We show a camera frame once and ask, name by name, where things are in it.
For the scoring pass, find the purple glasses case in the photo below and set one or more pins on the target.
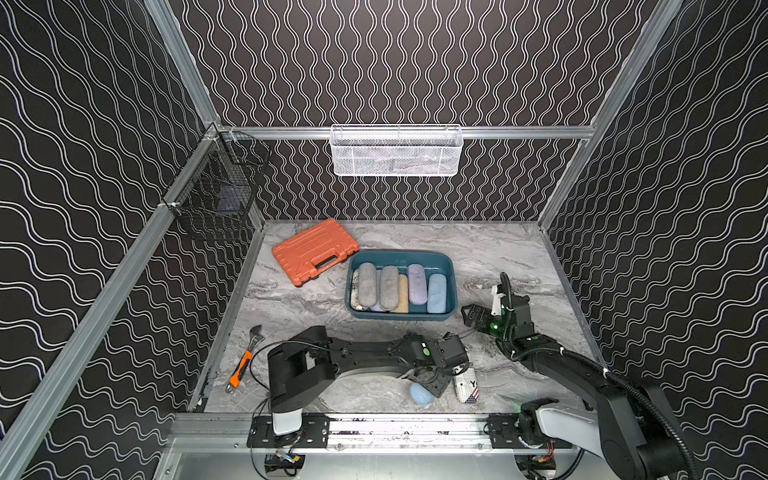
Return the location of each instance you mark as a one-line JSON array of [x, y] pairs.
[[417, 284]]

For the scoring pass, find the white wire basket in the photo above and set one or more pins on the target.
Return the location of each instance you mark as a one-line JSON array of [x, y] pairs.
[[423, 156]]

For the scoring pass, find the marble print glasses case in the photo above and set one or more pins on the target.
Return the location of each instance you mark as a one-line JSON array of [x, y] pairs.
[[354, 292]]

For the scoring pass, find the newspaper print glasses case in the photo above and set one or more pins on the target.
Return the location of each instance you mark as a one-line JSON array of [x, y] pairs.
[[465, 384]]

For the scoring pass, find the aluminium corner post left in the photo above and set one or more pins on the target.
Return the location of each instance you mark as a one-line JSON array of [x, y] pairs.
[[179, 52]]

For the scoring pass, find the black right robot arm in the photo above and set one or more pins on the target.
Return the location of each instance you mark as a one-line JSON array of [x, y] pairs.
[[628, 423]]

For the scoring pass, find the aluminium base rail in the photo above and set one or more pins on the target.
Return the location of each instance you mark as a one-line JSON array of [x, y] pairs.
[[357, 433]]

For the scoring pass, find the orange handled wrench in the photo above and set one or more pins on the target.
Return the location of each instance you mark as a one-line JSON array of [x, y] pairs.
[[235, 379]]

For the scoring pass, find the light blue glasses case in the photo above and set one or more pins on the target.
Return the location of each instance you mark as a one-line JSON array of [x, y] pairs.
[[437, 294]]

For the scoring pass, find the teal plastic storage box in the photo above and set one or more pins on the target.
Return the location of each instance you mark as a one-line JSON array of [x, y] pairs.
[[433, 263]]

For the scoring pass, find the aluminium corner post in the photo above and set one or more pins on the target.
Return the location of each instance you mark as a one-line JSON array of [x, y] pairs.
[[179, 52], [647, 41]]

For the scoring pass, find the aluminium corner post right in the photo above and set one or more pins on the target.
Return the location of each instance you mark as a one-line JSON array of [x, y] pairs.
[[647, 41]]

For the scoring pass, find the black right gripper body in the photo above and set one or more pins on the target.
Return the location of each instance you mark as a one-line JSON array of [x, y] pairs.
[[480, 314]]

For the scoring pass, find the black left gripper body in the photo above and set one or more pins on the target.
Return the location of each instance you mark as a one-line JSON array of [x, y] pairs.
[[453, 358]]

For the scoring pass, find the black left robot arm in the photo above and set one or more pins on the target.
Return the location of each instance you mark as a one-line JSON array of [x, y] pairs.
[[303, 367]]

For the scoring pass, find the orange plastic tool case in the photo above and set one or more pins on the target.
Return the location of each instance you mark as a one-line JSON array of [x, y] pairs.
[[313, 251]]

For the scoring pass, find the lavender glasses case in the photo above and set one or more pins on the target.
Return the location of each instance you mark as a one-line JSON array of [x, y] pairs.
[[377, 305]]

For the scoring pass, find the tan fabric glasses case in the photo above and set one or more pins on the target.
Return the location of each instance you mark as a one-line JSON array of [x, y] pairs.
[[402, 306]]

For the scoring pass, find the black wire basket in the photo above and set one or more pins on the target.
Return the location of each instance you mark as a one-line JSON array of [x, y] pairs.
[[216, 205]]

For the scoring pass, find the aluminium back crossbar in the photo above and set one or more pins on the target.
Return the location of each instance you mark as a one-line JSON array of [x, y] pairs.
[[412, 131]]

